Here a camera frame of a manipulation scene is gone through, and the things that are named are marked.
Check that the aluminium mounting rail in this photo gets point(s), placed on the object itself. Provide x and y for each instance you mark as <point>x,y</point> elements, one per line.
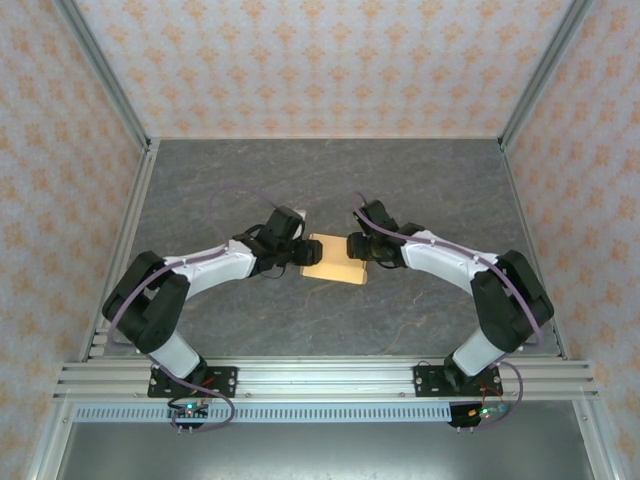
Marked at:
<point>325,380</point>

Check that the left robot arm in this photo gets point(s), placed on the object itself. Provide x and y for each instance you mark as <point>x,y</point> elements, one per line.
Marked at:
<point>150,305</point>

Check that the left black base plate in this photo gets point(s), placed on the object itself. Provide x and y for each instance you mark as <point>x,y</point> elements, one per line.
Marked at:
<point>225,382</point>

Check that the grey metal sheet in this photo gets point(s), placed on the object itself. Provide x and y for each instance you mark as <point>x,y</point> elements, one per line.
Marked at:
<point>325,455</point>

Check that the aluminium table side rail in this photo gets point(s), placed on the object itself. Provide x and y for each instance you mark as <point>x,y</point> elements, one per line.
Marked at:
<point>135,200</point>
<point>520,200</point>

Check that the aluminium frame bar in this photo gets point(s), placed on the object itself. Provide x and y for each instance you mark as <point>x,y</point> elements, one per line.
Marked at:
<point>50,440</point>
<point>597,440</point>

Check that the orange paper box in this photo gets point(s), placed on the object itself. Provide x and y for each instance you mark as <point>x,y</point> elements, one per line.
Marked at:
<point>335,267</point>

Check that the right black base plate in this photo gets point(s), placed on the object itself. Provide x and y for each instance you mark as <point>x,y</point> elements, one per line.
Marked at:
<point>427,382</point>

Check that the aluminium frame post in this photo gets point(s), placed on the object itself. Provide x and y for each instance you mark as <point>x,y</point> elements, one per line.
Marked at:
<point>547,75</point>
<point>105,75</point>

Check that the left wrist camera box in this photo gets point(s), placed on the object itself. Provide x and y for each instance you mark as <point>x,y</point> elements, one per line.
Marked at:
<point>301,222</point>

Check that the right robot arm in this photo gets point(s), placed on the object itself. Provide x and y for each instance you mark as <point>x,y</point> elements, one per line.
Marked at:
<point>510,300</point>

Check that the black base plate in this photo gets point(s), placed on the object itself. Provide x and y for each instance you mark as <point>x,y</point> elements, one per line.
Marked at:
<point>427,382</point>
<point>225,382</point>

